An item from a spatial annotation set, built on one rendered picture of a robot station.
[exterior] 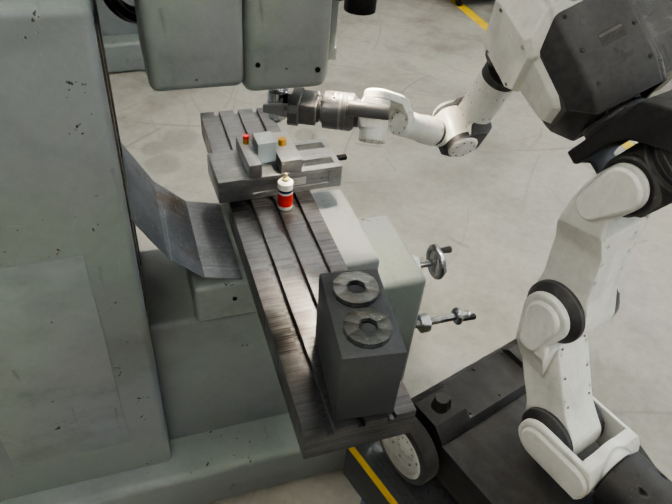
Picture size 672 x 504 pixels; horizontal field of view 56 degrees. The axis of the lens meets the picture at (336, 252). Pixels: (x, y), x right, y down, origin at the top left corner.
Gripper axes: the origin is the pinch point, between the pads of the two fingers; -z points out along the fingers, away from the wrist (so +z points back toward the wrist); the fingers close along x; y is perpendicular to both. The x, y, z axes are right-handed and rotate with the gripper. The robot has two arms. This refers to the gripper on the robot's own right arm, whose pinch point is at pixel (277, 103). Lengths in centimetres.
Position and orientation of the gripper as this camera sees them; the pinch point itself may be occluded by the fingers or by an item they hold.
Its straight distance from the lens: 152.8
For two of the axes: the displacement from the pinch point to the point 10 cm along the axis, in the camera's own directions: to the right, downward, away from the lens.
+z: 9.9, 1.3, -0.5
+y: -0.6, 7.5, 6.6
